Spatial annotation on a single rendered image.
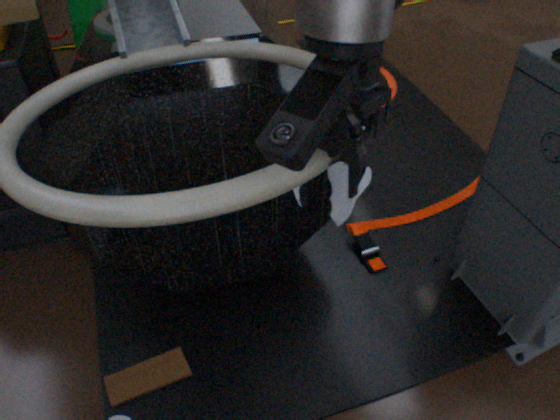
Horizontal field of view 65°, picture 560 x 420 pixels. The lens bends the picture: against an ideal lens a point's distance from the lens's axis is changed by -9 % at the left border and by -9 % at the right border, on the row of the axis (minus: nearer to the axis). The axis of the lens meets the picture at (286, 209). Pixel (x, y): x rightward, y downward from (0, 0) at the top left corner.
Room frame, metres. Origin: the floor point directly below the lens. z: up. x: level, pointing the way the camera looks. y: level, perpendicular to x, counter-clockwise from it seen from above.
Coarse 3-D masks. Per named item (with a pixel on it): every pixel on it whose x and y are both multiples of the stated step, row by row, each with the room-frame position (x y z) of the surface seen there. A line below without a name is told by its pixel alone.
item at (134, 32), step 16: (112, 0) 0.87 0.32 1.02; (128, 0) 0.94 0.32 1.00; (144, 0) 0.95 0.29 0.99; (160, 0) 0.95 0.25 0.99; (112, 16) 0.82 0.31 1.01; (128, 16) 0.89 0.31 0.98; (144, 16) 0.89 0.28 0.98; (160, 16) 0.89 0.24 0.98; (176, 16) 0.83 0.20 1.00; (128, 32) 0.84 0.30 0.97; (144, 32) 0.84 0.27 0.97; (160, 32) 0.84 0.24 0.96; (176, 32) 0.83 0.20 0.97; (128, 48) 0.79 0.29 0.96; (144, 48) 0.80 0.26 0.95
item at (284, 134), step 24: (312, 72) 0.40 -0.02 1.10; (336, 72) 0.39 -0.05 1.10; (288, 96) 0.38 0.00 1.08; (312, 96) 0.38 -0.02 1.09; (336, 96) 0.37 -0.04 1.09; (288, 120) 0.36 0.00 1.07; (312, 120) 0.35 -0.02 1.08; (264, 144) 0.34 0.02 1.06; (288, 144) 0.33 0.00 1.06; (312, 144) 0.34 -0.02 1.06; (288, 168) 0.33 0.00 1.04
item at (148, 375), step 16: (176, 352) 0.72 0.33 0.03; (128, 368) 0.66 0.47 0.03; (144, 368) 0.66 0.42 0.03; (160, 368) 0.67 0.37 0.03; (176, 368) 0.67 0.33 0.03; (112, 384) 0.61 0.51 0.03; (128, 384) 0.61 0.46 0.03; (144, 384) 0.61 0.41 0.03; (160, 384) 0.61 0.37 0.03; (112, 400) 0.56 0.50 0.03; (128, 400) 0.56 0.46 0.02
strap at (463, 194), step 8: (384, 72) 2.56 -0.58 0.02; (392, 80) 2.46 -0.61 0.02; (392, 88) 2.37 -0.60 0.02; (392, 96) 2.27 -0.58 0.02; (384, 104) 2.18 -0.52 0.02; (472, 184) 1.53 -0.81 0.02; (464, 192) 1.48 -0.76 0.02; (472, 192) 1.48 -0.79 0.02; (448, 200) 1.43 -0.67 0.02; (456, 200) 1.43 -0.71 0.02; (432, 208) 1.38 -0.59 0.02; (440, 208) 1.38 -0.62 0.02; (400, 216) 1.33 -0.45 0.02; (408, 216) 1.33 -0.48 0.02; (416, 216) 1.33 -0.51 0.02; (424, 216) 1.33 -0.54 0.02; (352, 224) 1.29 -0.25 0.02; (368, 224) 1.29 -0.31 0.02; (376, 224) 1.29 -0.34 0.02; (384, 224) 1.29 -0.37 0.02; (392, 224) 1.29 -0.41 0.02; (400, 224) 1.29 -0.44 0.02
